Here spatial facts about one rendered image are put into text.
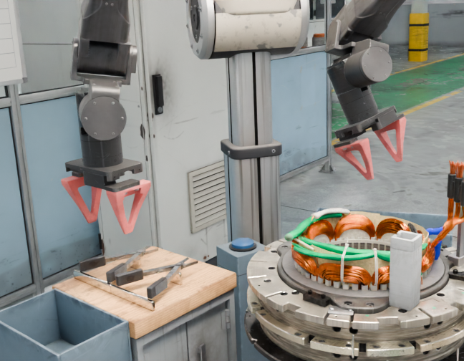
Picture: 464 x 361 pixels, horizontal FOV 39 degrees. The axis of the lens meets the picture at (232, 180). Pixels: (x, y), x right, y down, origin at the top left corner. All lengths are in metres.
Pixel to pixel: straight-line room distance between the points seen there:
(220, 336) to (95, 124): 0.38
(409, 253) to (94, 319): 0.43
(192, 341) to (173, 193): 2.27
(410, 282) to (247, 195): 0.59
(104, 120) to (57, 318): 0.33
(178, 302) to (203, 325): 0.08
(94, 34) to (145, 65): 2.14
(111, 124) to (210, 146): 2.56
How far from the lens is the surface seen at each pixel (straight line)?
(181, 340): 0.95
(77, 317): 0.97
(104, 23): 0.87
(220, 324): 1.01
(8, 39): 3.12
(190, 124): 3.24
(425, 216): 1.25
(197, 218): 3.37
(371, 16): 1.11
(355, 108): 1.13
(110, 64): 0.90
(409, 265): 0.79
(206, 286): 0.95
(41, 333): 1.01
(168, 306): 0.90
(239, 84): 1.28
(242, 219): 1.33
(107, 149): 0.92
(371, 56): 1.07
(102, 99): 0.84
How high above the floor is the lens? 1.46
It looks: 16 degrees down
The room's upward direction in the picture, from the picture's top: 3 degrees counter-clockwise
